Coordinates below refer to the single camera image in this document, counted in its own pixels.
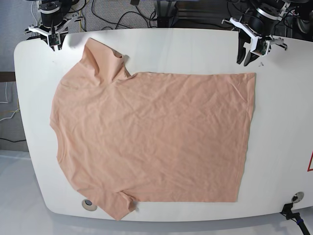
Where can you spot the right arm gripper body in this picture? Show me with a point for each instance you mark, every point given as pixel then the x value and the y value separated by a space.
pixel 59 29

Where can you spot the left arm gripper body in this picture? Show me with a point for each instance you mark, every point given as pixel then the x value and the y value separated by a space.
pixel 256 28

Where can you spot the peach pink T-shirt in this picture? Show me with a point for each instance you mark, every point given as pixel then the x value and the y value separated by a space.
pixel 150 137

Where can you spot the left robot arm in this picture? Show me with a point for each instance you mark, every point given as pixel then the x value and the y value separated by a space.
pixel 270 12

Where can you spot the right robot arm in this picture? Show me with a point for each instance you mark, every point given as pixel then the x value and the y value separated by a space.
pixel 56 16

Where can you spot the red triangle sticker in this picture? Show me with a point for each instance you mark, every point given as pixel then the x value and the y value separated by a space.
pixel 310 167

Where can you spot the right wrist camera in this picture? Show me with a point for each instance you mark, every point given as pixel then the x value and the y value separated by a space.
pixel 55 38

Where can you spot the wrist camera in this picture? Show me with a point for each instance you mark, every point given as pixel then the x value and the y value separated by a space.
pixel 260 46
pixel 55 38

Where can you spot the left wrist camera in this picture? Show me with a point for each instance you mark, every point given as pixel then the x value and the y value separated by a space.
pixel 260 46

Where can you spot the black metal frame post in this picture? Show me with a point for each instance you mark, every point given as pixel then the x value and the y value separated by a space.
pixel 166 13

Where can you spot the right table cable grommet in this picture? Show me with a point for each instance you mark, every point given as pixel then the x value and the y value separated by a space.
pixel 297 197

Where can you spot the table cable grommet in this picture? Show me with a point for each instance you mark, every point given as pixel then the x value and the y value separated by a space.
pixel 297 197
pixel 88 205

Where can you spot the black clamp with cable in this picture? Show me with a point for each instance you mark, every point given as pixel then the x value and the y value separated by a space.
pixel 294 216

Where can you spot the left table cable grommet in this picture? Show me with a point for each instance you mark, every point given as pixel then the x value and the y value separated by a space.
pixel 88 205

